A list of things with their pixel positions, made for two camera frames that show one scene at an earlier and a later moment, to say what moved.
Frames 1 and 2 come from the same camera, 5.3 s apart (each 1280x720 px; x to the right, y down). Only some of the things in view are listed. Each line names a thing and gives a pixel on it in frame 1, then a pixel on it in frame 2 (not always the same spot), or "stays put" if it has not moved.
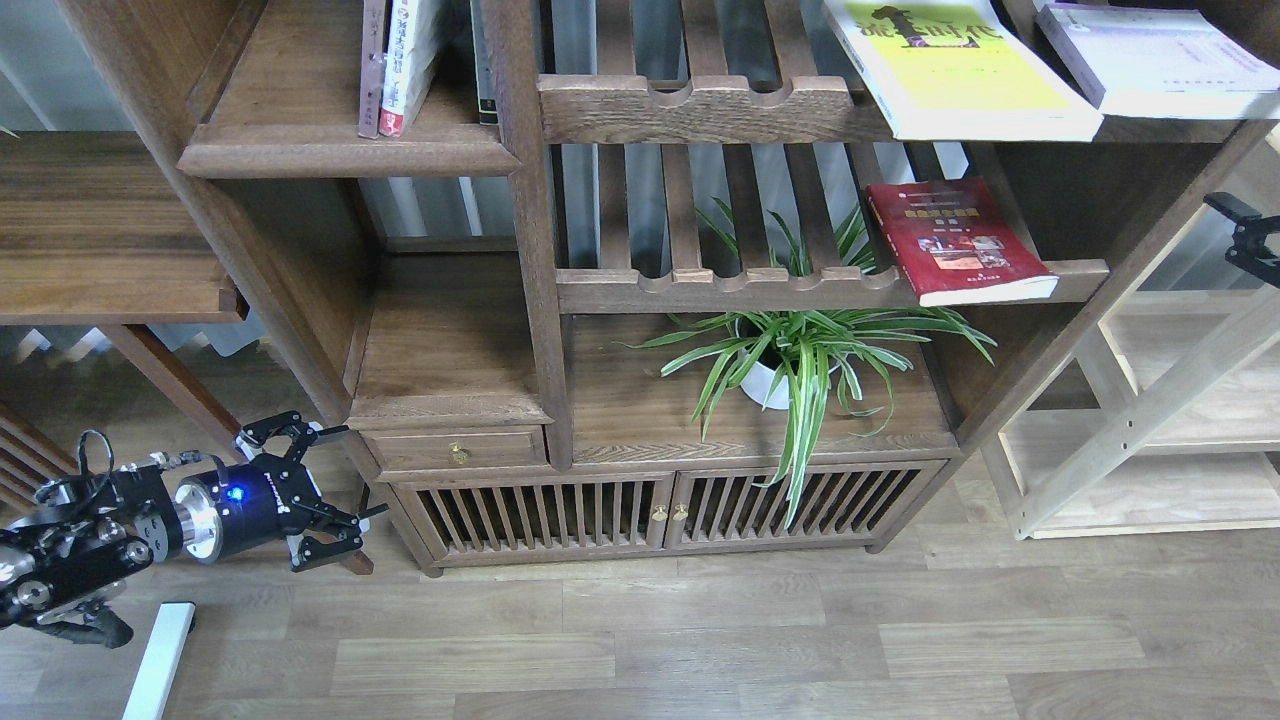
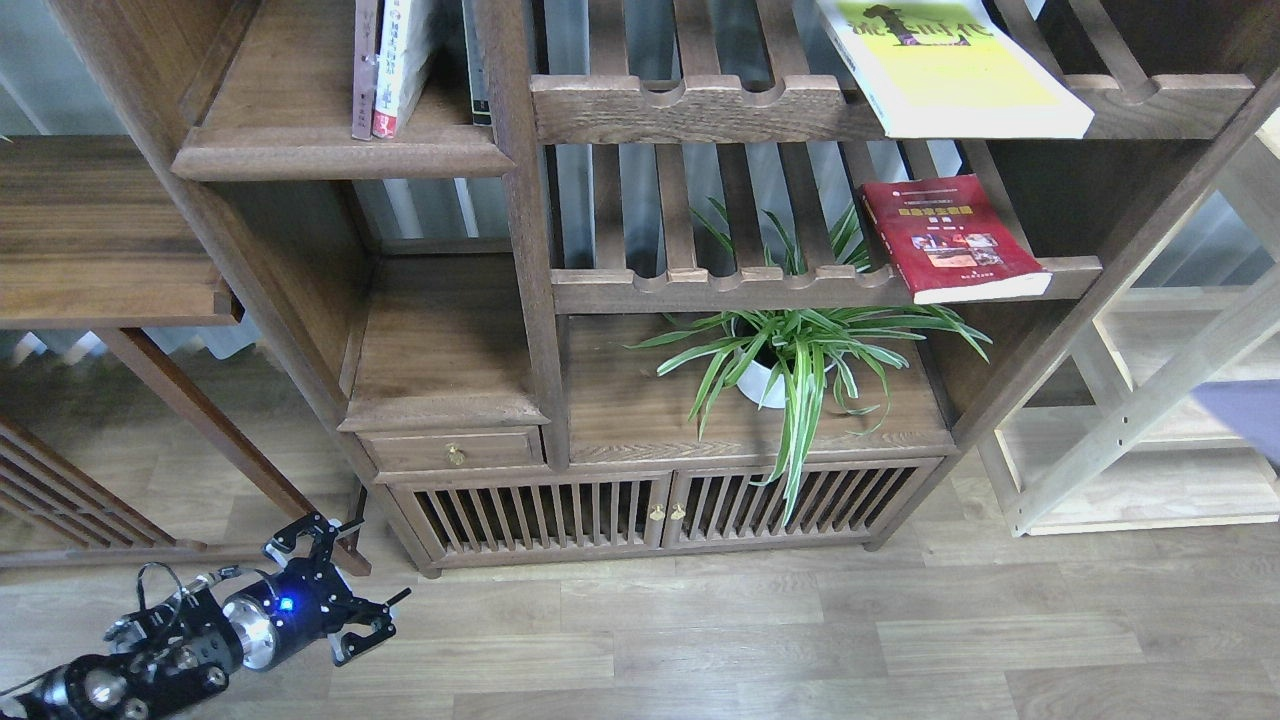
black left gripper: [224, 509] to [306, 600]
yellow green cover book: [955, 70] stays put
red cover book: [955, 243] stays put
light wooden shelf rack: [1168, 419] stays put
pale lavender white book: [1160, 63] to [1249, 406]
